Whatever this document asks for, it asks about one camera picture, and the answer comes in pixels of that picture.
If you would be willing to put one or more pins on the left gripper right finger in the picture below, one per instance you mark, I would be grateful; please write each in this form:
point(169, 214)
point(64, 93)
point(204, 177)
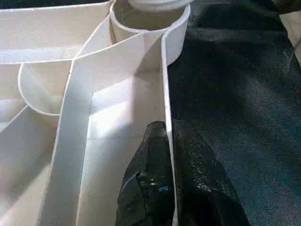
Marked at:
point(202, 188)

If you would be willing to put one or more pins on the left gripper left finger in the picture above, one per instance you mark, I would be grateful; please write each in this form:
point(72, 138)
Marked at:
point(148, 188)

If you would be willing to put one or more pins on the white plastic table top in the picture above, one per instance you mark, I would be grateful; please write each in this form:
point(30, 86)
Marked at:
point(70, 94)

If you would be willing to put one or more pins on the white plastic table leg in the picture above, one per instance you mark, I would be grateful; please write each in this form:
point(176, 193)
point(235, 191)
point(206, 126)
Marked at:
point(157, 4)

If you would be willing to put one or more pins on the black work mat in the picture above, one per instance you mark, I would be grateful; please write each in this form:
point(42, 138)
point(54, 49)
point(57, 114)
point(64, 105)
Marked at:
point(240, 103)

